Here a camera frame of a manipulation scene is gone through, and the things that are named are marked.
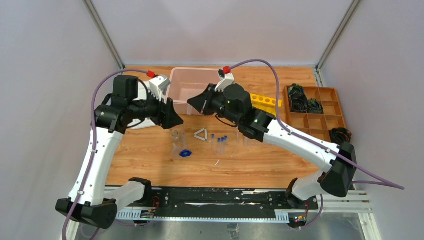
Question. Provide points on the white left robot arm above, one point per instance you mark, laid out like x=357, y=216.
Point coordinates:
x=87, y=202

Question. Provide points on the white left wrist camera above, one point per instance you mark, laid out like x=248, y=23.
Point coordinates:
x=158, y=84

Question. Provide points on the small clear glass beaker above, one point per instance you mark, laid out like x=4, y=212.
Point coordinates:
x=175, y=136

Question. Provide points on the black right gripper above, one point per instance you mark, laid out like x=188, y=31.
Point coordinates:
x=203, y=102

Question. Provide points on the blue floral rolled tie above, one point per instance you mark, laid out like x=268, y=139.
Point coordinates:
x=295, y=89

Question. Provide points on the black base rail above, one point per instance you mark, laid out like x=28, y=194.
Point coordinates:
x=222, y=205

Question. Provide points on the pink plastic bin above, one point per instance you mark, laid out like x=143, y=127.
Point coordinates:
x=189, y=82

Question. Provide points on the wooden compartment organizer tray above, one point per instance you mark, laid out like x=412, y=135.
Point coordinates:
x=317, y=125

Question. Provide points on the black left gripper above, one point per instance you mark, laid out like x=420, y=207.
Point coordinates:
x=161, y=112

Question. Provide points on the white clay pipe triangle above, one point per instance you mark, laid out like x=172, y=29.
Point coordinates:
x=201, y=134

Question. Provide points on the yellow test tube rack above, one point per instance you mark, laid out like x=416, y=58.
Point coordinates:
x=266, y=104

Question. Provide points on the black rolled belt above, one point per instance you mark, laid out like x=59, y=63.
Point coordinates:
x=340, y=135

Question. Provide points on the green floral rolled tie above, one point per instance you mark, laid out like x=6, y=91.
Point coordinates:
x=314, y=106

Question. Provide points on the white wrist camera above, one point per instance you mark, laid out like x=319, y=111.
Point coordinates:
x=158, y=84
x=226, y=79

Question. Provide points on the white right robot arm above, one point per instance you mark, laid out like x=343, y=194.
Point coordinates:
x=335, y=174

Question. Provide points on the dark rolled tie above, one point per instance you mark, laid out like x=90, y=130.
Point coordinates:
x=298, y=103

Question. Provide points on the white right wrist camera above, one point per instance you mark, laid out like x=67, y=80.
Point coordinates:
x=226, y=79

